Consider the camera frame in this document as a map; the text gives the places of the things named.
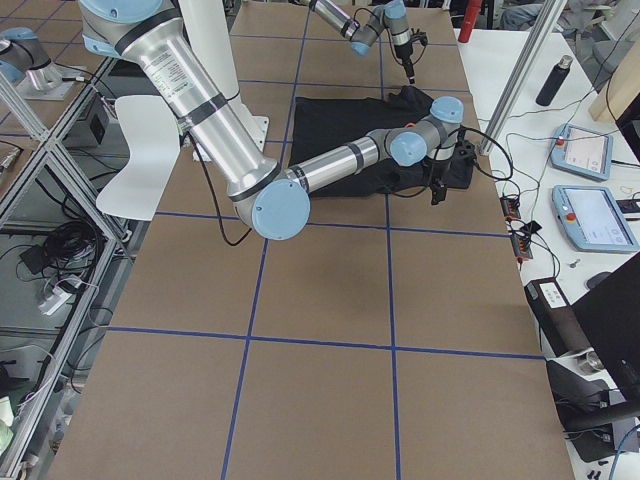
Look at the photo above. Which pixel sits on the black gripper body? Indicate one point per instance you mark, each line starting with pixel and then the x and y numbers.
pixel 437 169
pixel 404 51

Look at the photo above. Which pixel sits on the red water bottle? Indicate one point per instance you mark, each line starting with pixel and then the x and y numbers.
pixel 469 20

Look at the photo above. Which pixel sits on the black monitor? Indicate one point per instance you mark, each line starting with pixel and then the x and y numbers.
pixel 609 317

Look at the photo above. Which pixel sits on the upper blue teach pendant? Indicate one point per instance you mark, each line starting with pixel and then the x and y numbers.
pixel 582 152

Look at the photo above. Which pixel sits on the aluminium frame post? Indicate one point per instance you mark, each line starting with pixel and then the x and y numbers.
pixel 535 41

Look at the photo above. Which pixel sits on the lower blue teach pendant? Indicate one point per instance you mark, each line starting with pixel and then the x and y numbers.
pixel 592 220

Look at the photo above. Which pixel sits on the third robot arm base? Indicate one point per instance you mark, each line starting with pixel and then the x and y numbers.
pixel 29 68

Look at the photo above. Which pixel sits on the blue teach pendant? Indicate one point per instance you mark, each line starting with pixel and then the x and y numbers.
pixel 582 152
pixel 592 220

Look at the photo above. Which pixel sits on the black computer mouse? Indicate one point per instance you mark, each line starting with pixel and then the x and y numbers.
pixel 596 279

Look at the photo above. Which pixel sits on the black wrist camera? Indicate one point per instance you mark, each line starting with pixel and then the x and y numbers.
pixel 465 150
pixel 418 36

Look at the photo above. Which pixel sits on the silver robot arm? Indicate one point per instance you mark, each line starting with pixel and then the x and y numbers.
pixel 390 18
pixel 273 201

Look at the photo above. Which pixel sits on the black t-shirt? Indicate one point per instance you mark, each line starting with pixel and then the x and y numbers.
pixel 321 125

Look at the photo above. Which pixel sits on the black water bottle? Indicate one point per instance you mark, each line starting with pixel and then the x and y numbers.
pixel 554 81

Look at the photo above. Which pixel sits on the white plastic chair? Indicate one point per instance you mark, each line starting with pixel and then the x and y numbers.
pixel 152 136

